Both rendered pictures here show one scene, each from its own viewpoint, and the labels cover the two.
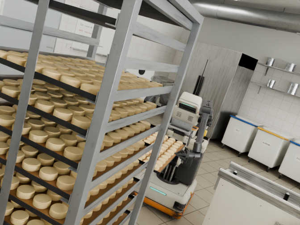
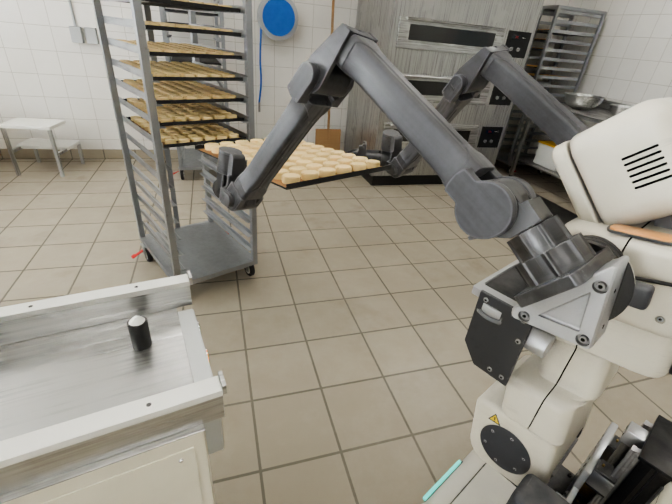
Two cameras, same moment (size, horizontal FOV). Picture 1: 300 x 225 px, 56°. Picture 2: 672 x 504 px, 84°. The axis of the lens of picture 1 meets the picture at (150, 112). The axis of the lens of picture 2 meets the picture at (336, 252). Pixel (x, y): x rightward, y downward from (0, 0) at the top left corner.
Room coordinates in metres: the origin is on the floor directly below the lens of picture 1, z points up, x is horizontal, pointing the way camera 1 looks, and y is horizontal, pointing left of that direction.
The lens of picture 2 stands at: (2.71, -1.07, 1.35)
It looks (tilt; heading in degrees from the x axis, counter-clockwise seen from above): 30 degrees down; 119
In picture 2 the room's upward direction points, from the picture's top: 6 degrees clockwise
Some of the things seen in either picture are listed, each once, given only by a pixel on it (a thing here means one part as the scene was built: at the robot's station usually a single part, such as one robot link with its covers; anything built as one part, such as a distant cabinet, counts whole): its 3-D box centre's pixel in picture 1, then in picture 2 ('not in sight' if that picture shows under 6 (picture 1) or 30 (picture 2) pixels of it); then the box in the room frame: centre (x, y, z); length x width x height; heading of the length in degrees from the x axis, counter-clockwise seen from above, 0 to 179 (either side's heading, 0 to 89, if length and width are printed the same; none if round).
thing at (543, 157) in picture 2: not in sight; (562, 156); (2.72, 4.05, 0.36); 0.46 x 0.38 x 0.26; 47
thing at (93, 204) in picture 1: (115, 184); (132, 68); (0.94, 0.04, 1.14); 0.64 x 0.03 x 0.03; 162
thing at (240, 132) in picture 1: (240, 135); not in sight; (6.06, -2.05, 0.39); 0.64 x 0.54 x 0.77; 141
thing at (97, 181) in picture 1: (122, 162); (128, 46); (0.94, 0.04, 1.23); 0.64 x 0.03 x 0.03; 162
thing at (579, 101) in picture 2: not in sight; (581, 102); (2.71, 4.03, 0.95); 0.39 x 0.39 x 0.14
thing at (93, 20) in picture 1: (106, 23); not in sight; (1.00, 0.23, 1.68); 0.60 x 0.40 x 0.02; 162
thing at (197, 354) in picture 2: (222, 179); (199, 375); (2.27, -0.76, 0.77); 0.24 x 0.04 x 0.14; 150
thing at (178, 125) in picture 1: (178, 131); (535, 304); (2.77, -0.34, 0.93); 0.28 x 0.16 x 0.22; 72
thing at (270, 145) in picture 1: (268, 149); not in sight; (5.64, -2.54, 0.39); 0.64 x 0.54 x 0.77; 140
